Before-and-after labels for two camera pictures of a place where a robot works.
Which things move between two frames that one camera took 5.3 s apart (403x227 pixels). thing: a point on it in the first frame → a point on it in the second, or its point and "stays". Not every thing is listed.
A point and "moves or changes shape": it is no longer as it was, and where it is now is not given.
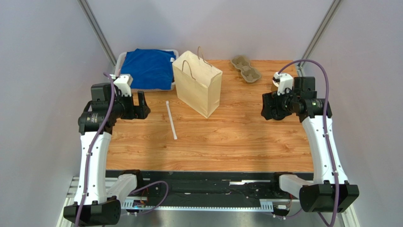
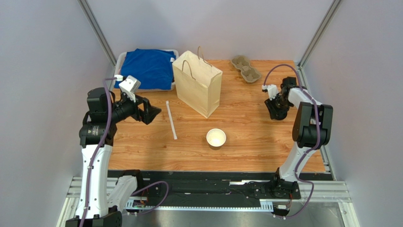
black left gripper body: x=128 y=107 stays
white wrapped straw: x=171 y=119 stays
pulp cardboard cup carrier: x=248 y=73 stays
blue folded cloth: x=150 y=69 stays
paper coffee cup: x=275 y=86 moves or changes shape
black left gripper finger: x=141 y=112 → x=149 y=113
